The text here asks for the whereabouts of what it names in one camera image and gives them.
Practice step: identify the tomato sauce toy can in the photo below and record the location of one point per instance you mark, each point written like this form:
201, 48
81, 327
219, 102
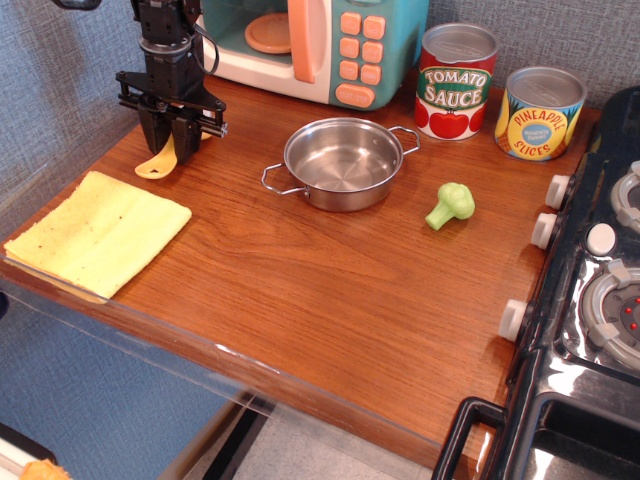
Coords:
454, 79

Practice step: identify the black oven door handle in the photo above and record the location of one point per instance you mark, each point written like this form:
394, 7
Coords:
471, 411

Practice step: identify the green toy broccoli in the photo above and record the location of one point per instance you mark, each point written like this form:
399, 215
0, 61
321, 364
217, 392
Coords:
455, 200

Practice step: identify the teal toy microwave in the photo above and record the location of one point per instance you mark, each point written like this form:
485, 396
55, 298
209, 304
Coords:
350, 54

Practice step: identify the clear acrylic table guard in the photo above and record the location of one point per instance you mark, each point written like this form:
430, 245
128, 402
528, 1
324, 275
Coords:
330, 412

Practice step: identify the grey stove burner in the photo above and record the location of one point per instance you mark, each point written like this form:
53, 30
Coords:
626, 214
610, 312

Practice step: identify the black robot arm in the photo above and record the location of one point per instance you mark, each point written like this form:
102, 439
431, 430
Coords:
168, 22

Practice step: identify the white round stove button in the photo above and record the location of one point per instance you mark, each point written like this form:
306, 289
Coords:
601, 239

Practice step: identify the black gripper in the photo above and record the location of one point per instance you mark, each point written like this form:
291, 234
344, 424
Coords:
173, 84

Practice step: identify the white stove knob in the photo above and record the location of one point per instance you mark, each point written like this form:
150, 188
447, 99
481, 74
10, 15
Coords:
512, 319
556, 191
543, 230

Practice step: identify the orange microwave plate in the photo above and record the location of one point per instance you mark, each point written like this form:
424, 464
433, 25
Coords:
269, 34

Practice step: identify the small steel pot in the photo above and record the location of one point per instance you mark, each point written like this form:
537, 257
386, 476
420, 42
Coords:
341, 164

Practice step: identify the pineapple slices toy can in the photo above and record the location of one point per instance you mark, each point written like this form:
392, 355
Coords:
539, 112

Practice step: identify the black toy stove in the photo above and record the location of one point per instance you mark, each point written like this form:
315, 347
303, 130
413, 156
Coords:
572, 408

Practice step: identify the yellow toy scrub brush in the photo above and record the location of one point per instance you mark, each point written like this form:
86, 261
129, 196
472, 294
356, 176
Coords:
161, 164

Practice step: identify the yellow folded cloth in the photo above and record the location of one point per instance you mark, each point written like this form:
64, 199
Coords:
100, 237

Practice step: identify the orange fuzzy object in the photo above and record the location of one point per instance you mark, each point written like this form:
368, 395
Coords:
43, 470

